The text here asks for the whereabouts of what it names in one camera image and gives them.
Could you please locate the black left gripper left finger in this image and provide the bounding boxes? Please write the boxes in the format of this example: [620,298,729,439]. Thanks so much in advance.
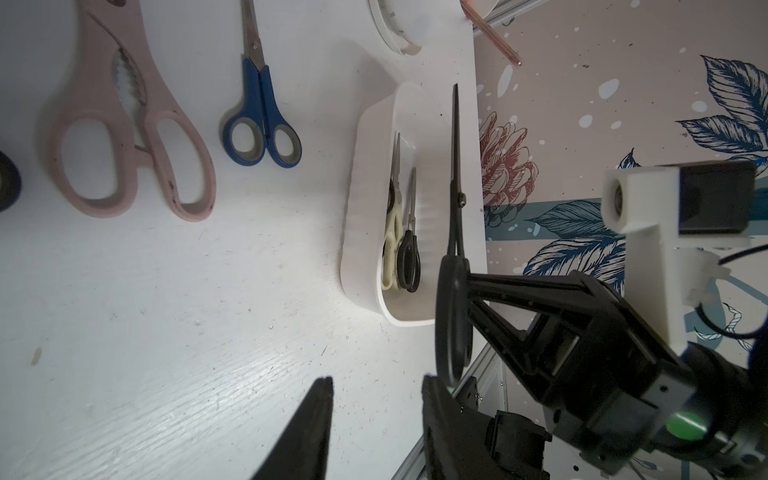
[252,377,334,480]

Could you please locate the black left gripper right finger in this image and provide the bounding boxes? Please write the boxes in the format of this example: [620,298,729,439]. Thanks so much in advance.
[422,376,549,479]

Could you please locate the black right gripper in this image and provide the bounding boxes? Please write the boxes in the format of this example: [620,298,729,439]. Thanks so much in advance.
[461,272,695,474]

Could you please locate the black handled scissors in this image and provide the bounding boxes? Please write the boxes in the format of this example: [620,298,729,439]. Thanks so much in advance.
[435,85,473,388]

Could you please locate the blue handled scissors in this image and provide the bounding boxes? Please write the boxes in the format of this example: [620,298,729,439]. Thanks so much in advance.
[221,0,303,169]

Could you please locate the pink kitchen scissors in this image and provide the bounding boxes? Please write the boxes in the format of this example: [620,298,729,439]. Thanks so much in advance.
[49,1,216,222]

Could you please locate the yellow handled scissors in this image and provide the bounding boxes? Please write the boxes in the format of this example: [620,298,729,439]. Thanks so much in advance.
[0,152,22,212]

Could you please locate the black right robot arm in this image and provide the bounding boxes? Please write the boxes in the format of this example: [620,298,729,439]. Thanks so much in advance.
[466,272,767,479]

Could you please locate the black scissors in box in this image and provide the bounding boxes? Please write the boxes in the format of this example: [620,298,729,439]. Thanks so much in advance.
[396,167,421,293]

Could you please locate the white plastic storage box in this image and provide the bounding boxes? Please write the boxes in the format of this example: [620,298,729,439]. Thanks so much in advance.
[340,82,453,327]

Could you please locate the white round container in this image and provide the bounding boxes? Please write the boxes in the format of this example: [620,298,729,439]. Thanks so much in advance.
[367,0,474,56]

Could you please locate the white handled scissors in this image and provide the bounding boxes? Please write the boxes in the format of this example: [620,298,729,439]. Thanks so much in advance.
[381,132,404,291]

